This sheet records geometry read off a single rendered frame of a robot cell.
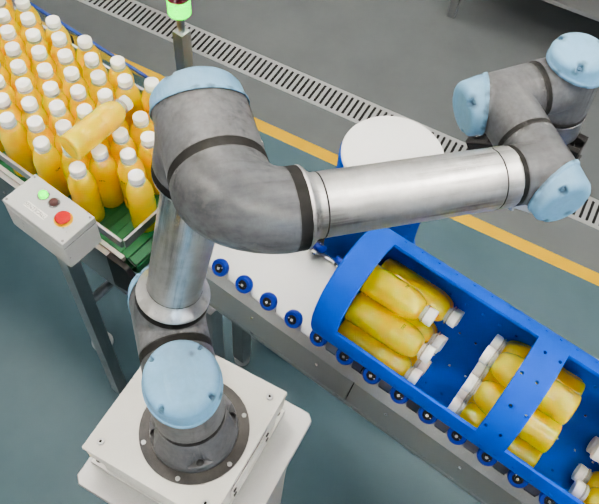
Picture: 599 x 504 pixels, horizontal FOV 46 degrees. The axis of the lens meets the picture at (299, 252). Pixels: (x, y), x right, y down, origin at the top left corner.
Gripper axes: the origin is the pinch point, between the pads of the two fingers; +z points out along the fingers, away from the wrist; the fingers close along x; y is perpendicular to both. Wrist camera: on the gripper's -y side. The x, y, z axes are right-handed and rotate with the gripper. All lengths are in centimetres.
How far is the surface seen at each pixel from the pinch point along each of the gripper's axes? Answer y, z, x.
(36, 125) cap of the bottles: -112, 30, -20
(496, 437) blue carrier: 17.3, 37.0, -23.7
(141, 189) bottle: -81, 36, -18
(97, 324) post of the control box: -94, 87, -41
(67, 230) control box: -84, 31, -38
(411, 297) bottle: -10.6, 30.7, -9.8
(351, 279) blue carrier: -21.9, 26.4, -15.2
